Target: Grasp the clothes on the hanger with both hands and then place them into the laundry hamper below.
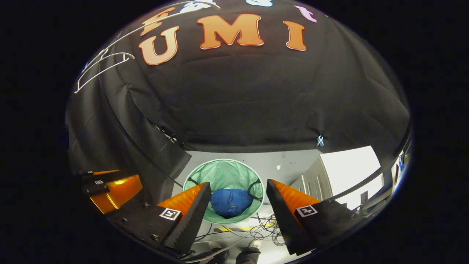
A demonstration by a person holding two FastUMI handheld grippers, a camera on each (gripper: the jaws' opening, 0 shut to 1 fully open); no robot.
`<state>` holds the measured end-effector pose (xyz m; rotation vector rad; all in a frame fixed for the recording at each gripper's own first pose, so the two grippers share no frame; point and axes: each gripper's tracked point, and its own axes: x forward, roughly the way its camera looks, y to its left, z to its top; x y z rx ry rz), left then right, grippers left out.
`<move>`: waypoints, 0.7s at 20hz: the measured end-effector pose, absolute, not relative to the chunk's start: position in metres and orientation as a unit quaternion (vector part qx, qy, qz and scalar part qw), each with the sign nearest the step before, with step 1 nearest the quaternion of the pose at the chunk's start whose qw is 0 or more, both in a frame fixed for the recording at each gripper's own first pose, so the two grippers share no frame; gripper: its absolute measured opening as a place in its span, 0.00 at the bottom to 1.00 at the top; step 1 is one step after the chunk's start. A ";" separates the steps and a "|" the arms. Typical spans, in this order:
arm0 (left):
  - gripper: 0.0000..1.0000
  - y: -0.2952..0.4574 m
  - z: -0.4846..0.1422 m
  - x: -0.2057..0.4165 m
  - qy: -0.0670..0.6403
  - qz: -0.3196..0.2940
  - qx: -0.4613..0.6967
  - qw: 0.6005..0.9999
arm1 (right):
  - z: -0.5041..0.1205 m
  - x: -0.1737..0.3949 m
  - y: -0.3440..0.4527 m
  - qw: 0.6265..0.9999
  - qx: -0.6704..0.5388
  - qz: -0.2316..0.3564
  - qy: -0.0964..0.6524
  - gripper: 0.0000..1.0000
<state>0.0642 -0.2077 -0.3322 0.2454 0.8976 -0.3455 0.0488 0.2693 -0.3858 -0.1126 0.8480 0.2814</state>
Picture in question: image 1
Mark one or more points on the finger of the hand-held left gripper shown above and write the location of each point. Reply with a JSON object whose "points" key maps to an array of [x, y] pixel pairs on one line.
{"points": [[121, 190], [100, 176]]}

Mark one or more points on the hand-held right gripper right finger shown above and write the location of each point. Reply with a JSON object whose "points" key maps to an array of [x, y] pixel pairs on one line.
{"points": [[284, 220]]}

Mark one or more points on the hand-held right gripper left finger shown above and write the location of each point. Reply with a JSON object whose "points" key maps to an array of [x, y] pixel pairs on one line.
{"points": [[194, 220]]}

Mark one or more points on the green laundry hamper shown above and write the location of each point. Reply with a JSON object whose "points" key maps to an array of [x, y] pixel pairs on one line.
{"points": [[227, 174]]}

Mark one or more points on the white clothes hanger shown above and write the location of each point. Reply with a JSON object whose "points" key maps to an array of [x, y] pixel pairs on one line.
{"points": [[93, 60], [110, 58]]}

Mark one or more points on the black clothes rack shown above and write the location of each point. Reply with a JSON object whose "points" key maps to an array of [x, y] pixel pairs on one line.
{"points": [[183, 11]]}

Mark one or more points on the person's left leg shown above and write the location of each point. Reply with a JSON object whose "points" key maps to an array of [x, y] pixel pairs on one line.
{"points": [[219, 255]]}

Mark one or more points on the person's leg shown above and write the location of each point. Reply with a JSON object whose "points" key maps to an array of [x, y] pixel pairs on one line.
{"points": [[219, 255], [250, 255]]}

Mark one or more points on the person's right leg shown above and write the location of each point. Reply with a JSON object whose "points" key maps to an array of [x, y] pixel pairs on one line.
{"points": [[250, 255]]}

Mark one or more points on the small blue clip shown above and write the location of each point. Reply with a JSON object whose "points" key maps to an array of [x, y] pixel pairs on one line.
{"points": [[320, 140]]}

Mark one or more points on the black backdrop cloth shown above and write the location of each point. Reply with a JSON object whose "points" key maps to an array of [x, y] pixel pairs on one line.
{"points": [[238, 91]]}

